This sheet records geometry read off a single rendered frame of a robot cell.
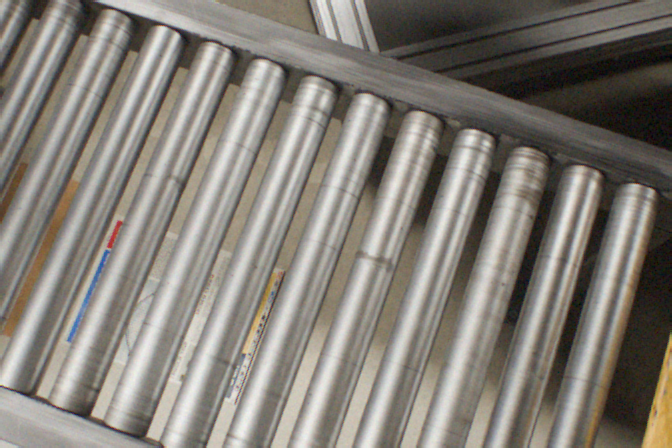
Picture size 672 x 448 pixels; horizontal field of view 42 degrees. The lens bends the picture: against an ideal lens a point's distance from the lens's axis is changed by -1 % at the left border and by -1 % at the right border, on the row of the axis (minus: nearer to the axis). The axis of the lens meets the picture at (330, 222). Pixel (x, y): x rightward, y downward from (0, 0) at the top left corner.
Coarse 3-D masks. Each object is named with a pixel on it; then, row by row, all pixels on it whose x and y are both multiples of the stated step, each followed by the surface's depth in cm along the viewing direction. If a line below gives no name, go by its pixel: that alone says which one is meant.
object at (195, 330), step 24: (120, 216) 179; (168, 240) 178; (96, 264) 177; (216, 264) 177; (144, 288) 176; (216, 288) 176; (144, 312) 175; (264, 312) 175; (72, 336) 173; (192, 336) 173; (120, 360) 172; (240, 360) 172; (240, 384) 171
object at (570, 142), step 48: (48, 0) 109; (96, 0) 104; (144, 0) 104; (192, 0) 105; (192, 48) 108; (240, 48) 103; (288, 48) 103; (336, 48) 103; (288, 96) 112; (384, 96) 102; (432, 96) 102; (480, 96) 102; (528, 144) 100; (576, 144) 100; (624, 144) 100
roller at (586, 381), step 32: (640, 192) 99; (608, 224) 100; (640, 224) 98; (608, 256) 98; (640, 256) 97; (608, 288) 96; (608, 320) 95; (576, 352) 95; (608, 352) 94; (576, 384) 94; (608, 384) 94; (576, 416) 92
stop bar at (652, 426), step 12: (660, 372) 93; (660, 384) 92; (660, 396) 91; (660, 408) 91; (648, 420) 92; (660, 420) 90; (648, 432) 91; (660, 432) 90; (648, 444) 90; (660, 444) 90
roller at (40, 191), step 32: (96, 32) 104; (128, 32) 105; (96, 64) 102; (64, 96) 102; (96, 96) 102; (64, 128) 100; (32, 160) 100; (64, 160) 100; (32, 192) 98; (64, 192) 101; (0, 224) 98; (32, 224) 98; (0, 256) 96; (32, 256) 98; (0, 288) 96; (0, 320) 96
